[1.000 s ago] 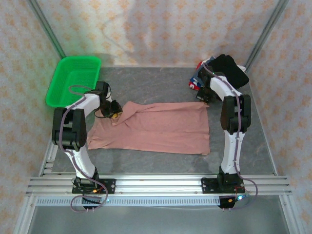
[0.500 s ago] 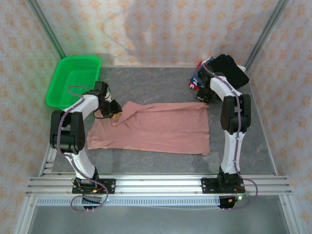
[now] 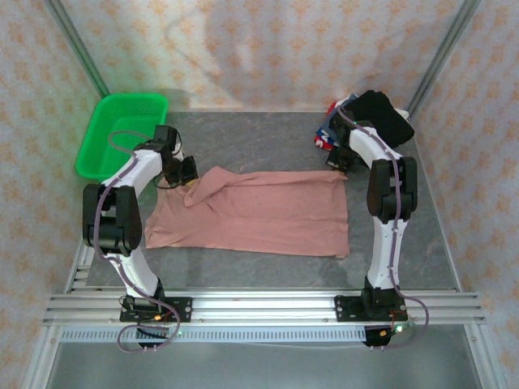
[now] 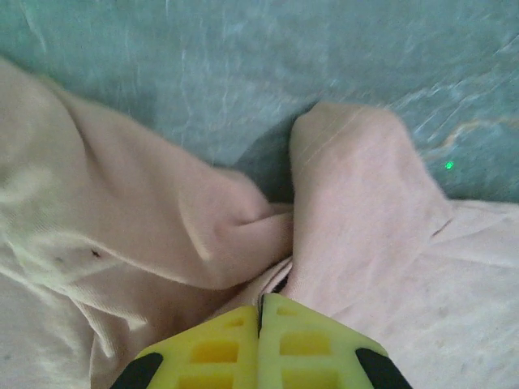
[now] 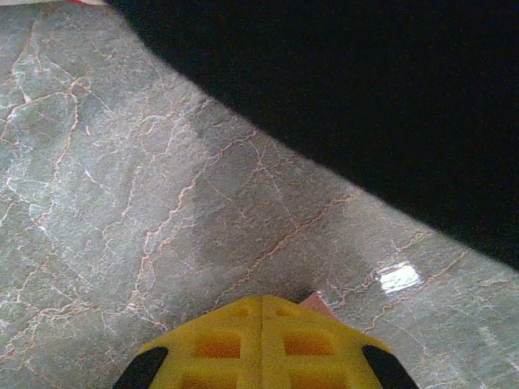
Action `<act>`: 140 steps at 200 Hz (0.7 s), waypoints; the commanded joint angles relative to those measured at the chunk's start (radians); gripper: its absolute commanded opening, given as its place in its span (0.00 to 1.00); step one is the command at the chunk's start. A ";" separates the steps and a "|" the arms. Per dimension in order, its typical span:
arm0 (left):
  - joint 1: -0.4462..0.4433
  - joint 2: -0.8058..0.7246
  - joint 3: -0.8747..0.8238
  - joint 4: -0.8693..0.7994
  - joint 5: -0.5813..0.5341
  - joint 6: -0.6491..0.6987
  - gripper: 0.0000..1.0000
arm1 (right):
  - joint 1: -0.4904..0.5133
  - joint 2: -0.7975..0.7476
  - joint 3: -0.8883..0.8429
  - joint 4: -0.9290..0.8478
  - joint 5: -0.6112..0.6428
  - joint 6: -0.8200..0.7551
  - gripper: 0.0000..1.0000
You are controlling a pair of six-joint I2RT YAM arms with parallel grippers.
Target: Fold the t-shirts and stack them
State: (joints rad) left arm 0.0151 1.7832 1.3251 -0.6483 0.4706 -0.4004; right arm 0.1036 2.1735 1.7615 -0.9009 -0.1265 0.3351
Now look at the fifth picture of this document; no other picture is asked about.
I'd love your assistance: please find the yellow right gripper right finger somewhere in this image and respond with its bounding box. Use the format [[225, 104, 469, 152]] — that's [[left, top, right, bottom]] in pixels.
[[262, 295, 418, 389]]

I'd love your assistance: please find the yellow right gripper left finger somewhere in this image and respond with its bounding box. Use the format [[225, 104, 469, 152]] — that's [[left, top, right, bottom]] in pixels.
[[113, 295, 264, 389]]

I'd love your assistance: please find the pink t-shirt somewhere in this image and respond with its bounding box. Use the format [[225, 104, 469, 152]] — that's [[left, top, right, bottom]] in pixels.
[[299, 290, 338, 321]]

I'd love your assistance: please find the black folded t-shirt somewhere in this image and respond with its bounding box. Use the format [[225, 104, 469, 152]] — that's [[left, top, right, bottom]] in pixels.
[[105, 0, 519, 273]]

